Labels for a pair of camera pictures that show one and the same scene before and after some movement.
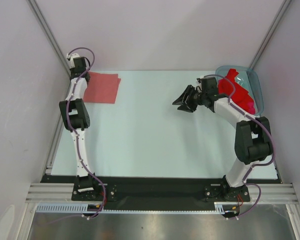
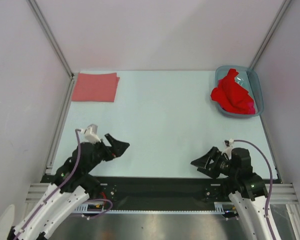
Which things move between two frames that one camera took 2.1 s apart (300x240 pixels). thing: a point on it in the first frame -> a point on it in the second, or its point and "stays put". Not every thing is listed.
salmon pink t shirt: x=101 y=88 stays put
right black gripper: x=189 y=107 -> x=203 y=161
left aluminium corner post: x=39 y=16 stays put
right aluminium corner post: x=270 y=34 stays put
